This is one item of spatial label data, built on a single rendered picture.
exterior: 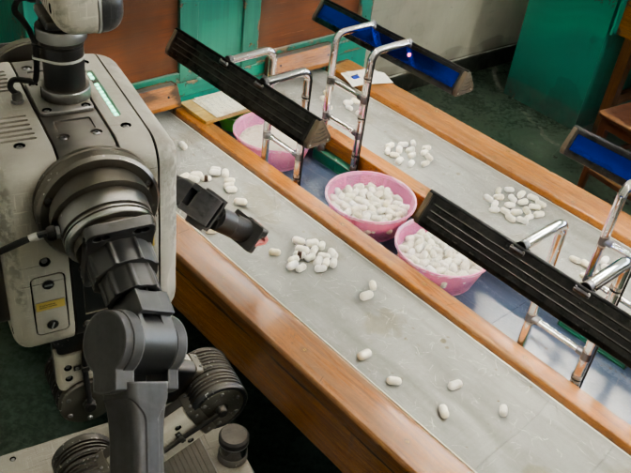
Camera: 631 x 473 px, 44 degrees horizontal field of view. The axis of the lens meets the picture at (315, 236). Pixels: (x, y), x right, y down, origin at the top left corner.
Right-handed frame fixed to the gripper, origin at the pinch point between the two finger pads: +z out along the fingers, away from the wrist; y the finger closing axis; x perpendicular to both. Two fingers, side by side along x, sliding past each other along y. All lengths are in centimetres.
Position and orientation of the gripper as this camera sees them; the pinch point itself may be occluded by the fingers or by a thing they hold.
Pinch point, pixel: (264, 240)
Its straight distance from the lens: 190.7
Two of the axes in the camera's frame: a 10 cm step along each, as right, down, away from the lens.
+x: -5.6, 8.3, 0.7
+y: -6.6, -5.0, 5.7
